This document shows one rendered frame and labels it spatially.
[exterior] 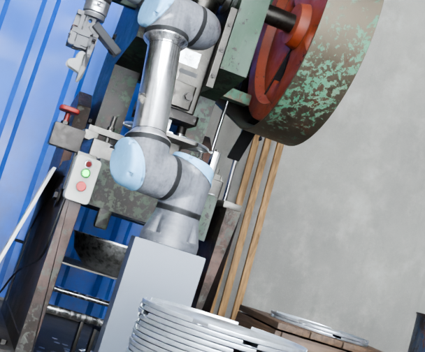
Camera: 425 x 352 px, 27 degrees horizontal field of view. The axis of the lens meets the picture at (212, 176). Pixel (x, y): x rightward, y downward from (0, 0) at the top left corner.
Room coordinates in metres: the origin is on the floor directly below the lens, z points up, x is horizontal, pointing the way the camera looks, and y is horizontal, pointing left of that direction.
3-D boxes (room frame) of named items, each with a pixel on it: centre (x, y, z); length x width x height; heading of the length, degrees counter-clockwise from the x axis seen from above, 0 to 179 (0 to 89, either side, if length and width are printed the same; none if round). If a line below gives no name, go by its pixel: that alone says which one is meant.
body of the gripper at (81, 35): (2.62, 0.50, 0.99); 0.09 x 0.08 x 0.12; 105
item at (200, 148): (2.81, 0.18, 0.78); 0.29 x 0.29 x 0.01
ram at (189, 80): (2.90, 0.20, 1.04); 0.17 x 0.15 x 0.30; 15
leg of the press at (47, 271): (3.00, 0.51, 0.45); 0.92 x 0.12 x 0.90; 15
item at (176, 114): (2.94, 0.22, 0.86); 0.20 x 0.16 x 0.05; 105
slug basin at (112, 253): (2.94, 0.21, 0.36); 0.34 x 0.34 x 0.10
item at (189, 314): (1.49, -0.10, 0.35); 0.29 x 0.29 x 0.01
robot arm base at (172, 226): (2.21, 0.05, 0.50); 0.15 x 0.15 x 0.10
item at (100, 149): (2.94, 0.21, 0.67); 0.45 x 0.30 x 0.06; 105
